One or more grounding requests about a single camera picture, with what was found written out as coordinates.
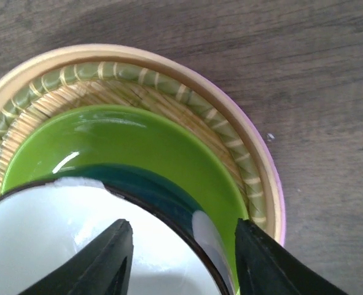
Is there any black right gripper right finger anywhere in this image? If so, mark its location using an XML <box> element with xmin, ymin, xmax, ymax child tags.
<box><xmin>235</xmin><ymin>219</ymin><xmax>346</xmax><ymax>295</ymax></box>

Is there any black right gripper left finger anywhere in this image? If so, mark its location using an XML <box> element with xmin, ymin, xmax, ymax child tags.
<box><xmin>21</xmin><ymin>219</ymin><xmax>133</xmax><ymax>294</ymax></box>

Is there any white and teal bowl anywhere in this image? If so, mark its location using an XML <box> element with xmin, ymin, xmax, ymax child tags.
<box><xmin>0</xmin><ymin>165</ymin><xmax>235</xmax><ymax>294</ymax></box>

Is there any pink rimmed plate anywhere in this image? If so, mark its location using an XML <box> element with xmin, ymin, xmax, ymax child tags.
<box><xmin>0</xmin><ymin>44</ymin><xmax>286</xmax><ymax>244</ymax></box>

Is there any green plastic plate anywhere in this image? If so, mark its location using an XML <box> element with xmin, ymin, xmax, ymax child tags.
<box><xmin>1</xmin><ymin>104</ymin><xmax>249</xmax><ymax>295</ymax></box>

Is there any woven bamboo tray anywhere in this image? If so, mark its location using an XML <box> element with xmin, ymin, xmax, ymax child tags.
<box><xmin>0</xmin><ymin>61</ymin><xmax>268</xmax><ymax>229</ymax></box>

